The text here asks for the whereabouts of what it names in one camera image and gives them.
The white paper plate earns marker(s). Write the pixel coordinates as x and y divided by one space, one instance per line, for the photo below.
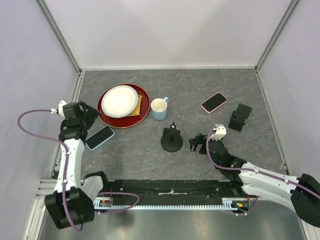
119 101

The black round phone stand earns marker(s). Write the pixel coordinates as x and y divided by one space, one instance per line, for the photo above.
171 140

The red round tray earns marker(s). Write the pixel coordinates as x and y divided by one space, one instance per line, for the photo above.
127 121

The yellow sponge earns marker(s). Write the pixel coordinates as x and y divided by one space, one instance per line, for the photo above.
136 110

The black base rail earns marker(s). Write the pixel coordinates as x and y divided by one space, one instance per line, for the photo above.
174 195

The blue case phone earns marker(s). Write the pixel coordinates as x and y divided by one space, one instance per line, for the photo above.
98 138

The pink case phone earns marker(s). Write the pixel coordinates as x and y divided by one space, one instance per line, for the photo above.
213 102

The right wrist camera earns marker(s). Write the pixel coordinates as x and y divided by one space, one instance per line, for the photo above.
218 132

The light blue mug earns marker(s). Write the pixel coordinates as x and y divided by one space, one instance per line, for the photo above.
159 108

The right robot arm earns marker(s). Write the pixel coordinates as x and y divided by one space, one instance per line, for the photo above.
299 194

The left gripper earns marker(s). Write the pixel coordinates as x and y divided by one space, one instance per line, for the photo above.
91 114

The black folding phone stand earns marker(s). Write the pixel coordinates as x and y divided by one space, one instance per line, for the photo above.
238 117

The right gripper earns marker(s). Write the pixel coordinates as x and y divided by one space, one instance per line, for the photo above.
200 139

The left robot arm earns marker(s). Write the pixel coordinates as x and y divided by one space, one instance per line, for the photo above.
72 202

